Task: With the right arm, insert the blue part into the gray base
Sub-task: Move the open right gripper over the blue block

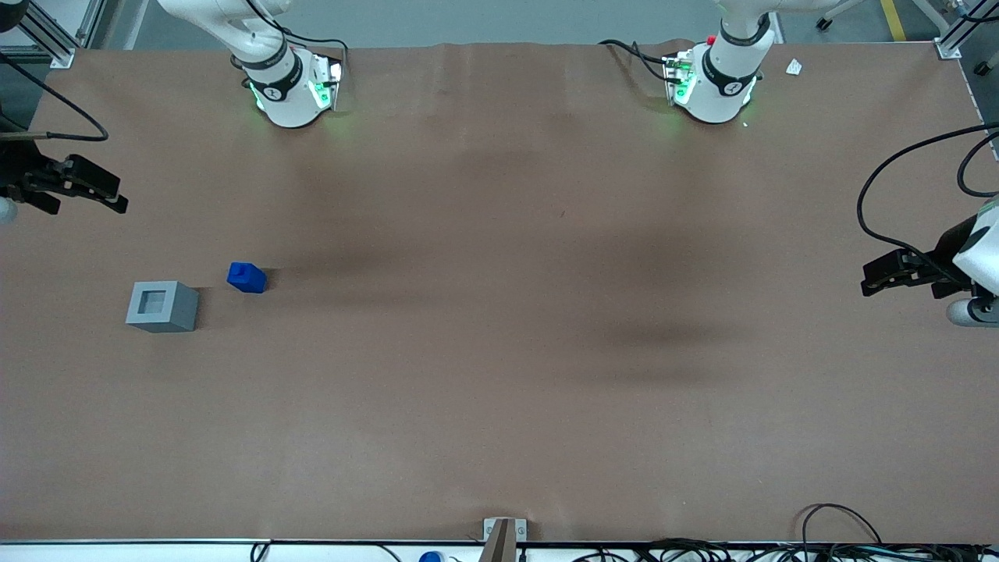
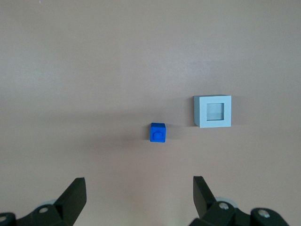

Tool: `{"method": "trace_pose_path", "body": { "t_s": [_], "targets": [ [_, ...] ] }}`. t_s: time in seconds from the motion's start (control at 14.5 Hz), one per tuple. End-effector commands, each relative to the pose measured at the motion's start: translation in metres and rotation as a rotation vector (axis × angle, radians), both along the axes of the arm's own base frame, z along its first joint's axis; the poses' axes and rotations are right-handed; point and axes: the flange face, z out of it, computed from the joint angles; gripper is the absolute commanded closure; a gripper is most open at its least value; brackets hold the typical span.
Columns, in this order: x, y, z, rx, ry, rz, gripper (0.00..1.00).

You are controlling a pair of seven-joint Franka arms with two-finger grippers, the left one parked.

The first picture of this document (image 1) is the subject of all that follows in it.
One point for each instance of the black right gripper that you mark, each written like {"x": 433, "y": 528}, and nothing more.
{"x": 17, "y": 169}

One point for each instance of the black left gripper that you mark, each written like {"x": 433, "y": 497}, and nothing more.
{"x": 942, "y": 266}

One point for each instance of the blue plastic part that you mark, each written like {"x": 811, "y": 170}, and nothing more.
{"x": 247, "y": 279}

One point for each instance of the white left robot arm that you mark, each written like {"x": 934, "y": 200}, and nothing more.
{"x": 718, "y": 86}

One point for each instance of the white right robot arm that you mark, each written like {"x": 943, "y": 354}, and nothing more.
{"x": 285, "y": 94}

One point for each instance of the gray square base block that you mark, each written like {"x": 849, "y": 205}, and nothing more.
{"x": 178, "y": 312}

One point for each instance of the white paper scrap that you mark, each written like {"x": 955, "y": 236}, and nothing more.
{"x": 794, "y": 67}

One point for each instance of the white chair leg with caster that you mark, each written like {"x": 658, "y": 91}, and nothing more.
{"x": 835, "y": 12}

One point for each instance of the brown paper table cover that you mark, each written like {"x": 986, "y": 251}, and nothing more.
{"x": 499, "y": 328}

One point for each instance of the blue bottle cap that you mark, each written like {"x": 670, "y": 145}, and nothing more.
{"x": 431, "y": 557}

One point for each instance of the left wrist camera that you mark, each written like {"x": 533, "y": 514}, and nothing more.
{"x": 972, "y": 312}

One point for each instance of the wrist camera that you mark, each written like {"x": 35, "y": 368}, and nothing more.
{"x": 972, "y": 312}
{"x": 6, "y": 211}

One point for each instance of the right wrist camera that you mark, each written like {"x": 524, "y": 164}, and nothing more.
{"x": 6, "y": 211}

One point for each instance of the aluminium frame profile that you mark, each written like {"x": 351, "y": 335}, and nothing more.
{"x": 956, "y": 35}
{"x": 51, "y": 39}

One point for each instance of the camera mount post with plate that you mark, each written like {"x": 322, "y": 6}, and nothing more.
{"x": 501, "y": 538}

